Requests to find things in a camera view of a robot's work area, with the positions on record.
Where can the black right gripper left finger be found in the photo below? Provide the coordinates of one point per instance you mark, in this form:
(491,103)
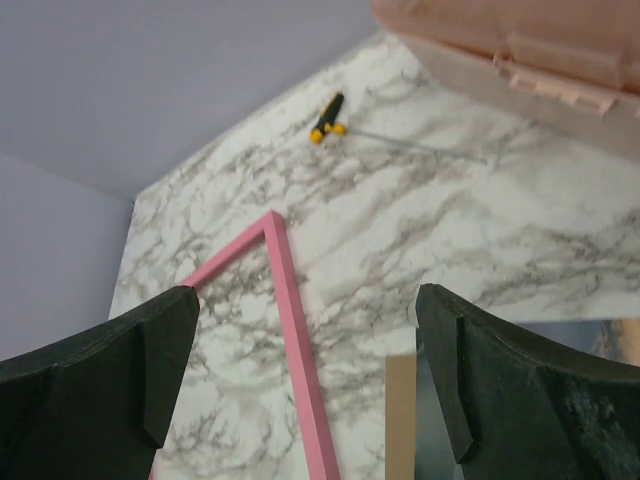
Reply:
(98,404)

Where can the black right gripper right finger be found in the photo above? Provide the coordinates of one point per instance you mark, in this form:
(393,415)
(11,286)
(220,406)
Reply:
(518,405)

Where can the landscape photo print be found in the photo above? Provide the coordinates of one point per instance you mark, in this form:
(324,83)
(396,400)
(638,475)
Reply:
(613,339)

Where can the pink wooden picture frame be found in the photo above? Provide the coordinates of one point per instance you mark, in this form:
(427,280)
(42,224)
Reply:
(312,418)

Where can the pink translucent plastic box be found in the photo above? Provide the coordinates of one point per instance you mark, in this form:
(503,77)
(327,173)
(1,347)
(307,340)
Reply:
(573,65)

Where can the brown frame backing board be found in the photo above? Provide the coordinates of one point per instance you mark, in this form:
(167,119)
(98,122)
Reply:
(400,408)

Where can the yellow black T-handle hex key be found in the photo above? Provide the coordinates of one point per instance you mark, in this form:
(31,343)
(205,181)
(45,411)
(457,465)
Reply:
(329,123)

